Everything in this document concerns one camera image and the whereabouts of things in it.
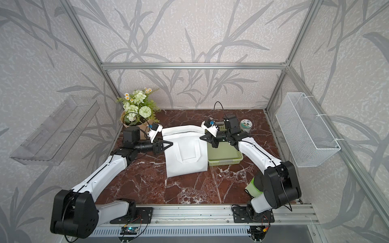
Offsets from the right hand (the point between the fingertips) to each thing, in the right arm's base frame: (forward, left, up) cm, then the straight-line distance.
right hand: (202, 136), depth 81 cm
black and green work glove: (-22, -29, -20) cm, 41 cm away
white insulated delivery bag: (-9, +7, -4) cm, 12 cm away
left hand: (-6, +16, +1) cm, 17 cm away
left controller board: (-40, +35, -20) cm, 57 cm away
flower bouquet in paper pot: (+11, +34, +10) cm, 37 cm away
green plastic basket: (-1, -14, -20) cm, 24 cm away
